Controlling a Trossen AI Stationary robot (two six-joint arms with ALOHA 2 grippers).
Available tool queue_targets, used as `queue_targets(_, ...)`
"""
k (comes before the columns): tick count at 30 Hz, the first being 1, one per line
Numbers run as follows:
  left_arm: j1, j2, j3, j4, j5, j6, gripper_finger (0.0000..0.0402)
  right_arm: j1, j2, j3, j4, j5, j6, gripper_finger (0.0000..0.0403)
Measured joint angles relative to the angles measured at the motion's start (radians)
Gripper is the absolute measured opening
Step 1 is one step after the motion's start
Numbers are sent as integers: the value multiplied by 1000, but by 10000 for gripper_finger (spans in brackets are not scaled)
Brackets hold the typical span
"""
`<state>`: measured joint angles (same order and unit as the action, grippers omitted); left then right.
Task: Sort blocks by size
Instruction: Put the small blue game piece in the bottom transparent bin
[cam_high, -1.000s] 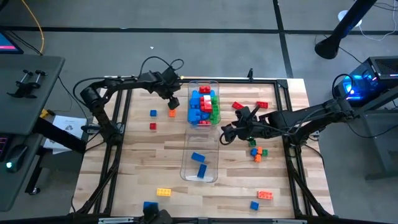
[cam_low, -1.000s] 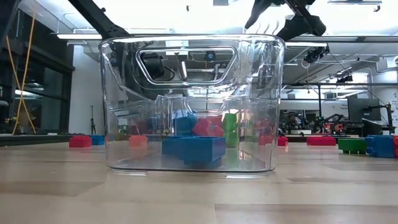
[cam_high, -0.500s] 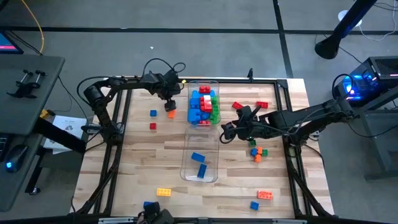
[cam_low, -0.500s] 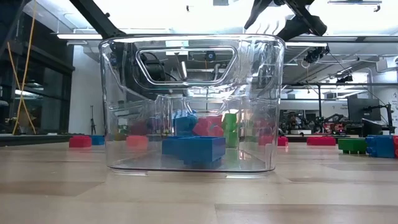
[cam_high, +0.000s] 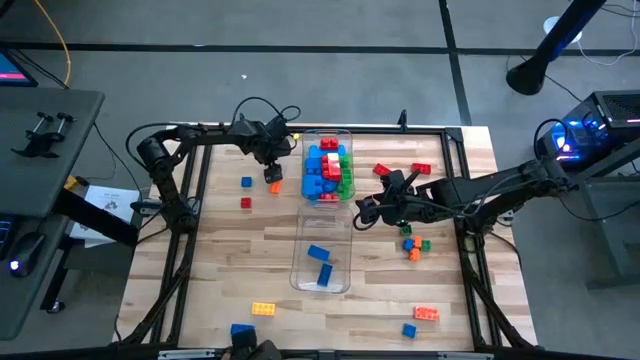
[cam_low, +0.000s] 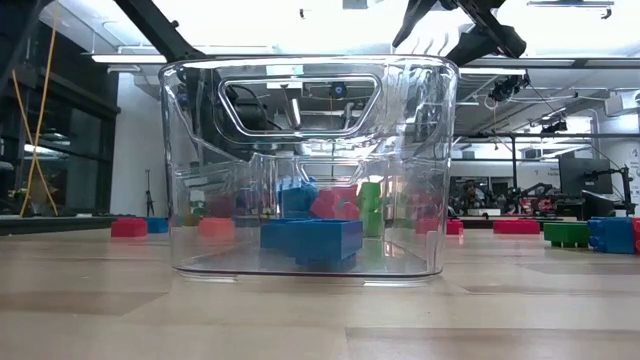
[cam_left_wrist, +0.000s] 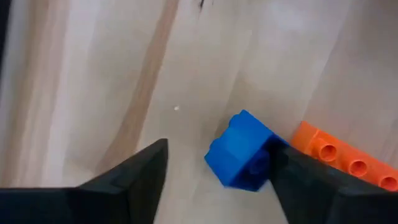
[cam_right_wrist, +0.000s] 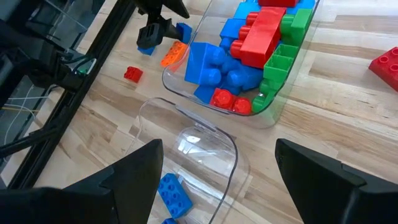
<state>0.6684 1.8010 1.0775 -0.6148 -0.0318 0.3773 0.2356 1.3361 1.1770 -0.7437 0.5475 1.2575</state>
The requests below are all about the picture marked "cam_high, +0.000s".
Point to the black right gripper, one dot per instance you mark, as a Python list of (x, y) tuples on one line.
[(410, 207)]

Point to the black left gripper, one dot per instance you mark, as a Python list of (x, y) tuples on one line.
[(265, 140)]

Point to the large blue toy brick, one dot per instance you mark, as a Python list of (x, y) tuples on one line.
[(314, 162), (331, 186), (312, 187)]

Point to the clear plastic bin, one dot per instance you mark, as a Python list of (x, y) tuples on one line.
[(310, 136), (320, 225)]

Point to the yellow toy brick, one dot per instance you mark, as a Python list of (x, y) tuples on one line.
[(263, 309)]

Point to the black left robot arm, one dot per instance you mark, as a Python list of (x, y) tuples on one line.
[(165, 175)]

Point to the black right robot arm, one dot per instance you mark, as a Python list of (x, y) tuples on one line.
[(500, 187)]

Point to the small orange toy brick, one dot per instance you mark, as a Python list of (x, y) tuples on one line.
[(414, 254), (418, 242), (275, 187)]

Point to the small red toy brick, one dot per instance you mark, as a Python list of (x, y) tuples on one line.
[(246, 203)]

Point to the small green toy brick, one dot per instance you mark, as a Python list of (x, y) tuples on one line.
[(426, 245), (406, 230)]

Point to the large green toy brick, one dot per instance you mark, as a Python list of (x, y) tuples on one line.
[(346, 186), (346, 162)]

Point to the large red toy brick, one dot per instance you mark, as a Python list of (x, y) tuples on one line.
[(329, 144), (334, 172), (329, 197)]

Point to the white paper sheet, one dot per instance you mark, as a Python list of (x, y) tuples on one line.
[(112, 200)]

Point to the black bulky object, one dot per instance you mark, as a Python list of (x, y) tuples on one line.
[(260, 350)]

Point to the black desk support beam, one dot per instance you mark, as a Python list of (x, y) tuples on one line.
[(95, 217)]

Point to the black stand pole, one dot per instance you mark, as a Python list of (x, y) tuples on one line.
[(550, 45)]

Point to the small yellow object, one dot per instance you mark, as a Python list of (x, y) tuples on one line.
[(71, 182)]

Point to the white round device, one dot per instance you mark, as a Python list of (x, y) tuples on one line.
[(550, 24)]

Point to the grey equipment stand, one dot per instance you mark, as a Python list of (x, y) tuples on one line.
[(620, 225)]

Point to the black computer with blue lights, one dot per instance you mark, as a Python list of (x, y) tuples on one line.
[(615, 110)]

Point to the black desk clamp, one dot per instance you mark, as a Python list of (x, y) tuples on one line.
[(42, 142)]

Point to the dark grey desk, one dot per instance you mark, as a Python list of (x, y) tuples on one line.
[(40, 175)]

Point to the black desk leg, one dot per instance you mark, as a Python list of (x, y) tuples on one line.
[(55, 280)]

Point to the black computer mouse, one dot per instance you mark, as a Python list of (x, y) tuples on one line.
[(27, 252)]

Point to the black keyboard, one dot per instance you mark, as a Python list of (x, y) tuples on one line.
[(4, 235)]

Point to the computer monitor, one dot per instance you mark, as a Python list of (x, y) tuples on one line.
[(15, 70)]

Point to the black clamp post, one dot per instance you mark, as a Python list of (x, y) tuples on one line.
[(402, 122)]

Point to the black aluminium table frame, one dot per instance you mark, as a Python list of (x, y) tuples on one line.
[(454, 135)]

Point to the silver metal bracket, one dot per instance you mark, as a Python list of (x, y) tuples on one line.
[(187, 355)]

